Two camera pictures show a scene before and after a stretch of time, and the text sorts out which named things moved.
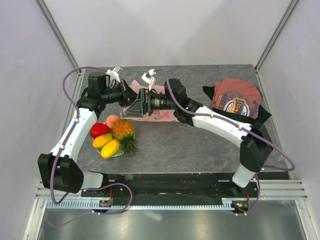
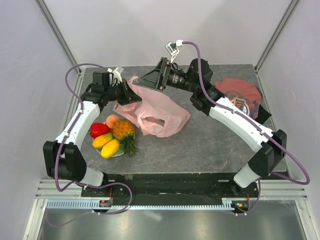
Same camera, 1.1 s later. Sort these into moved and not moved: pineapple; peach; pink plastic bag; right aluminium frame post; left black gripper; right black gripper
Moved: pink plastic bag; right black gripper
Not moved: peach; right aluminium frame post; pineapple; left black gripper
